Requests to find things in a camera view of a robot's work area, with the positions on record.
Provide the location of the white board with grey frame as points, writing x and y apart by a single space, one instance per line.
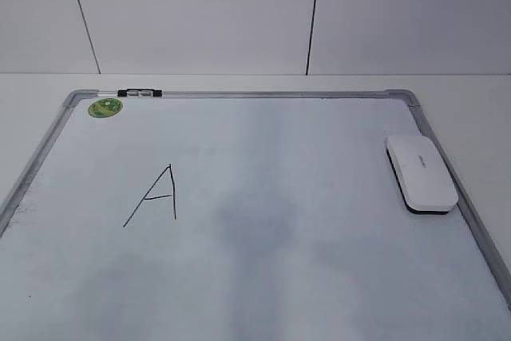
238 216

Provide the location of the black clear marker clip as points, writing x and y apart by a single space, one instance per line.
150 93

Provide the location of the white board eraser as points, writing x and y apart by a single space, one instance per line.
423 178

